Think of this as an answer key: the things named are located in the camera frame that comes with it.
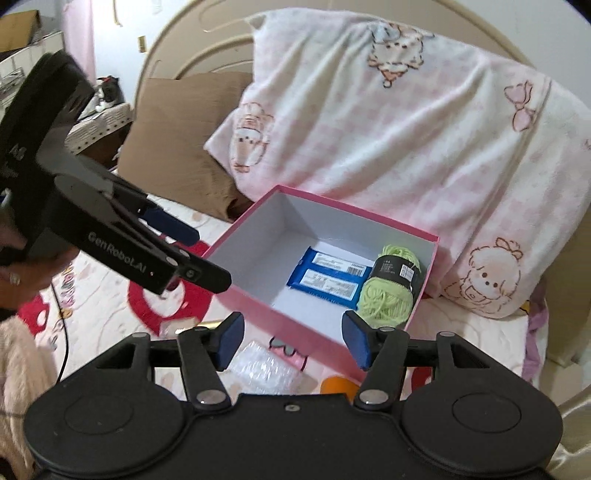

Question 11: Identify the bear print bed sheet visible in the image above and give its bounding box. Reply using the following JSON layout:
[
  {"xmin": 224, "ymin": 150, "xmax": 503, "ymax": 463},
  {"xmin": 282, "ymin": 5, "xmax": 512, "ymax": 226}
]
[{"xmin": 14, "ymin": 194, "xmax": 550, "ymax": 398}]

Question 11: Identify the nightstand with lace cover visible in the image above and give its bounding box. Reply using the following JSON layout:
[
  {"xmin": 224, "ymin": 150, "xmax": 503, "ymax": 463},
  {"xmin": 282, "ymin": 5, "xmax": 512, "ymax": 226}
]
[{"xmin": 67, "ymin": 102, "xmax": 134, "ymax": 153}]

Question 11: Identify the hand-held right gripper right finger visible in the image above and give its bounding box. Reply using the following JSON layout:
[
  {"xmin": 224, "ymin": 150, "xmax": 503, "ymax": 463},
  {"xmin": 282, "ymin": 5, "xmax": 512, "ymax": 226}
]
[{"xmin": 341, "ymin": 310, "xmax": 492, "ymax": 411}]

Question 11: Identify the purple cloth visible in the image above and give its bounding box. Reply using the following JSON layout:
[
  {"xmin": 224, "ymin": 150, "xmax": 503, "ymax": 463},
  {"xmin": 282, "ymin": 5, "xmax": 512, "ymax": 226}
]
[{"xmin": 522, "ymin": 281, "xmax": 550, "ymax": 384}]

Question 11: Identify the person's left hand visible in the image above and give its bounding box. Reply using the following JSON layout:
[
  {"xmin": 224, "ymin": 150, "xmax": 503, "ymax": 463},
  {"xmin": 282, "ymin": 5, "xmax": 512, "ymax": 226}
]
[{"xmin": 0, "ymin": 247, "xmax": 81, "ymax": 310}]

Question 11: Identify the pink cardboard box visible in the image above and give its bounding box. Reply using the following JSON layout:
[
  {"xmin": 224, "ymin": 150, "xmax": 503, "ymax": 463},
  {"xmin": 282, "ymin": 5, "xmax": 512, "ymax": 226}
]
[{"xmin": 202, "ymin": 185, "xmax": 439, "ymax": 384}]

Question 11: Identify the gold curtain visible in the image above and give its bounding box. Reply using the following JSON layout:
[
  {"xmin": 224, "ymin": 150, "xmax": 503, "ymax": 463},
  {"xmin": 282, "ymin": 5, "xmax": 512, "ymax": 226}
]
[{"xmin": 545, "ymin": 360, "xmax": 591, "ymax": 480}]

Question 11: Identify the white storage shelf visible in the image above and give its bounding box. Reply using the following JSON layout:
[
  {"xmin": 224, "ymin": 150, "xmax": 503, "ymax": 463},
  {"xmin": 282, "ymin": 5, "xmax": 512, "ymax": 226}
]
[{"xmin": 0, "ymin": 41, "xmax": 51, "ymax": 112}]

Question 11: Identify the black cable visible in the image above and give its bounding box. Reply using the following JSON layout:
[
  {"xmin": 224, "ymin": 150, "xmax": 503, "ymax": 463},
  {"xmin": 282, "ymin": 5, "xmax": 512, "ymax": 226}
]
[{"xmin": 48, "ymin": 277, "xmax": 70, "ymax": 386}]

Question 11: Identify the pink hanging cloth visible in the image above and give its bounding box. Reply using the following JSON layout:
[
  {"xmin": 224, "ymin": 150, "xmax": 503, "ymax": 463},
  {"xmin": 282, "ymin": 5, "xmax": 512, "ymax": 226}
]
[{"xmin": 62, "ymin": 0, "xmax": 98, "ymax": 88}]

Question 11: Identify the blue wet wipes packet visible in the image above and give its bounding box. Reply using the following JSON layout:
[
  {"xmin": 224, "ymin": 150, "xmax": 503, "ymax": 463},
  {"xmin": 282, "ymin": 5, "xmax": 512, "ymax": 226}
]
[{"xmin": 287, "ymin": 246, "xmax": 374, "ymax": 311}]

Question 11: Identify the orange round object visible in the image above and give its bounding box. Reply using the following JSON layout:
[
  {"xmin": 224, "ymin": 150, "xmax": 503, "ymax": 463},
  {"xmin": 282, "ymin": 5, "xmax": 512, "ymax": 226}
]
[{"xmin": 322, "ymin": 376, "xmax": 361, "ymax": 397}]

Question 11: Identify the clear plastic cotton swab box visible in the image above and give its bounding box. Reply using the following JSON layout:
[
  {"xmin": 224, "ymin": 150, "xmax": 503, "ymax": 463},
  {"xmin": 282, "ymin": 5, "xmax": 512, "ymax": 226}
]
[{"xmin": 228, "ymin": 340, "xmax": 305, "ymax": 397}]

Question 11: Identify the pink bear-print pillow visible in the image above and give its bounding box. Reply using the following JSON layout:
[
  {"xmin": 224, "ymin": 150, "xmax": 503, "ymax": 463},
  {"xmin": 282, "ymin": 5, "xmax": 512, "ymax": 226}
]
[{"xmin": 204, "ymin": 11, "xmax": 591, "ymax": 320}]

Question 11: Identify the green yarn ball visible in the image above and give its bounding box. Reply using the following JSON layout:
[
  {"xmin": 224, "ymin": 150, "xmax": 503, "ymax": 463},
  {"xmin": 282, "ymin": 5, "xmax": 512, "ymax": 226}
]
[{"xmin": 358, "ymin": 243, "xmax": 423, "ymax": 332}]

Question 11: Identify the beige bed headboard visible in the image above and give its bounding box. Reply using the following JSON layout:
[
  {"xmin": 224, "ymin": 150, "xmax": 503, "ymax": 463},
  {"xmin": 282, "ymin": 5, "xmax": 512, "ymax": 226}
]
[{"xmin": 136, "ymin": 0, "xmax": 555, "ymax": 93}]

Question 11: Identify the brown pillow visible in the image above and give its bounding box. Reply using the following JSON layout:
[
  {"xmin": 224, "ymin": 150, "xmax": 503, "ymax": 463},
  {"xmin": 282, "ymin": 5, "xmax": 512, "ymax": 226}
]
[{"xmin": 117, "ymin": 71, "xmax": 254, "ymax": 222}]

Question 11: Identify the black and white object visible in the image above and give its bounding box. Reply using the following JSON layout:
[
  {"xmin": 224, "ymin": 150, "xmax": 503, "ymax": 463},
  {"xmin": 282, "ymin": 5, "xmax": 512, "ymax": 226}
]
[{"xmin": 95, "ymin": 76, "xmax": 125, "ymax": 112}]

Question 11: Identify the beige fluffy cloth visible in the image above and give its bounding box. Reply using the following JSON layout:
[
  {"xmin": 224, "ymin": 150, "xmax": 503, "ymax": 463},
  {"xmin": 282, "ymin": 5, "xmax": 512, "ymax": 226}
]
[{"xmin": 0, "ymin": 316, "xmax": 61, "ymax": 472}]

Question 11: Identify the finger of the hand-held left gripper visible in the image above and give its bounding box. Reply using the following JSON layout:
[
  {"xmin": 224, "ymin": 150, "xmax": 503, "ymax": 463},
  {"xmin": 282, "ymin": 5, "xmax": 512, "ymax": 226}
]
[
  {"xmin": 134, "ymin": 230, "xmax": 232, "ymax": 294},
  {"xmin": 108, "ymin": 175, "xmax": 200, "ymax": 246}
]

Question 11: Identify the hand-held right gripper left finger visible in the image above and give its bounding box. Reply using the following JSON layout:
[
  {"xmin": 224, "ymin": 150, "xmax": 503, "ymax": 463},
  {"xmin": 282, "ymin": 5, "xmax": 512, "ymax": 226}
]
[{"xmin": 95, "ymin": 311, "xmax": 245, "ymax": 414}]

